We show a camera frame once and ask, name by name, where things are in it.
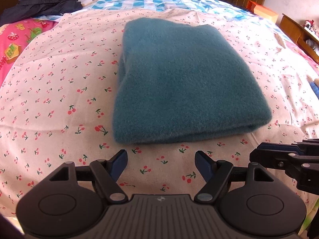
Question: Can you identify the teal flower knit sweater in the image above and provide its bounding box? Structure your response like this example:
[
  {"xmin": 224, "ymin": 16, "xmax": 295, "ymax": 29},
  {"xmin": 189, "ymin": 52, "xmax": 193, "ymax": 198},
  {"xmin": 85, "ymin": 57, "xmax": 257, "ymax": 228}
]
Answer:
[{"xmin": 112, "ymin": 18, "xmax": 272, "ymax": 144}]

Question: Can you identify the white cherry print bedsheet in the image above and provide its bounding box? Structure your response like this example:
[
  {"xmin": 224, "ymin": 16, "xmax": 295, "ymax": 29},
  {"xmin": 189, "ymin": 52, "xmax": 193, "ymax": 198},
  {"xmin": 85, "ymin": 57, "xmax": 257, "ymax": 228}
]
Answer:
[{"xmin": 1, "ymin": 9, "xmax": 318, "ymax": 217}]

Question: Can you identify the wooden tv cabinet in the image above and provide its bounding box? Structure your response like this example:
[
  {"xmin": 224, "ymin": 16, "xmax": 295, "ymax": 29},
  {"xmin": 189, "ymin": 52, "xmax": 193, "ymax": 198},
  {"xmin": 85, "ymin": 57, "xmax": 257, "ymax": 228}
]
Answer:
[{"xmin": 280, "ymin": 14, "xmax": 318, "ymax": 64}]

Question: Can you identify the orange box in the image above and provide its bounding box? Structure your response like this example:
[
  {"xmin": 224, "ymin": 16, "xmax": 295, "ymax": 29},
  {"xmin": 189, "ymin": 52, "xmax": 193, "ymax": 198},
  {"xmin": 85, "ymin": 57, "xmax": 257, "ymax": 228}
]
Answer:
[{"xmin": 246, "ymin": 0, "xmax": 279, "ymax": 23}]

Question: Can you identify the pink cartoon print pillow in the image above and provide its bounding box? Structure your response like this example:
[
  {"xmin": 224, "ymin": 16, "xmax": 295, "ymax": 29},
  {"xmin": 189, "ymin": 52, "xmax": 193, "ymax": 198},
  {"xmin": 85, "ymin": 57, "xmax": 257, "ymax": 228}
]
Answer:
[{"xmin": 0, "ymin": 18, "xmax": 57, "ymax": 84}]

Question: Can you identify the blue white checked quilt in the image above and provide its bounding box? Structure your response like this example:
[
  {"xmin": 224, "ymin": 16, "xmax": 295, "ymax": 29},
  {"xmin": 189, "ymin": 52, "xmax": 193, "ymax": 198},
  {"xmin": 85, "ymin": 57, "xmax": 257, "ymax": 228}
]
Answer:
[{"xmin": 88, "ymin": 0, "xmax": 254, "ymax": 21}]

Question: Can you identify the dark navy jacket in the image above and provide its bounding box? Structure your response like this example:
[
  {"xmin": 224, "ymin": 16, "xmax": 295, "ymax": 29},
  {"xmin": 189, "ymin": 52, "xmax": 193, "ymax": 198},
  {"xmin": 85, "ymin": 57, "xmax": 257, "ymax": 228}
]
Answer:
[{"xmin": 1, "ymin": 0, "xmax": 83, "ymax": 25}]

